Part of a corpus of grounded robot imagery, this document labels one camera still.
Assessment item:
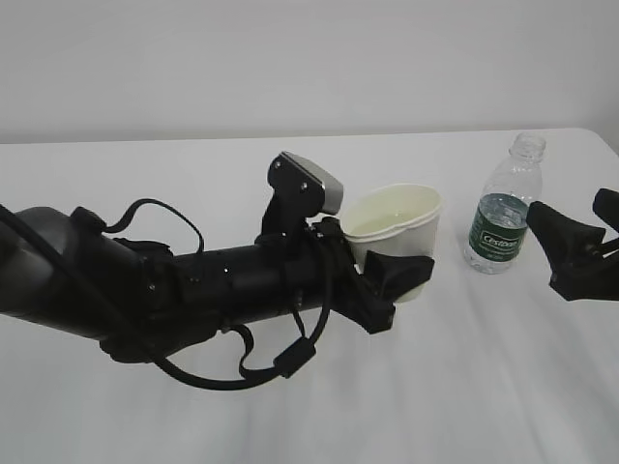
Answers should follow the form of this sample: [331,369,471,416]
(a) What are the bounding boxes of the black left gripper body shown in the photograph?
[280,217,395,334]

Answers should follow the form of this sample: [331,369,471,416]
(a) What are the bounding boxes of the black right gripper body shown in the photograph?
[548,234,618,302]

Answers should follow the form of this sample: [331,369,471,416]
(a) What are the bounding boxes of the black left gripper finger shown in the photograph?
[363,250,435,304]

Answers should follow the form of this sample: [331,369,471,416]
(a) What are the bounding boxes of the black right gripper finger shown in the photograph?
[593,188,619,230]
[526,201,604,271]

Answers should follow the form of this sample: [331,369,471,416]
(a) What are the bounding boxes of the white paper cup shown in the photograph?
[339,182,445,305]

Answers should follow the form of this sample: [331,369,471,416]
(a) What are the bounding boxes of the clear green-label water bottle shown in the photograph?
[464,132,546,275]

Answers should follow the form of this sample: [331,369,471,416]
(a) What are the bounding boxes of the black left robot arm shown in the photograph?
[1,207,434,363]

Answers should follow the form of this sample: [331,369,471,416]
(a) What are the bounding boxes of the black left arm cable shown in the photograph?
[0,197,339,391]

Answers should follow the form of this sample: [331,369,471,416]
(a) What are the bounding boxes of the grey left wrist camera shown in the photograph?
[254,151,344,244]

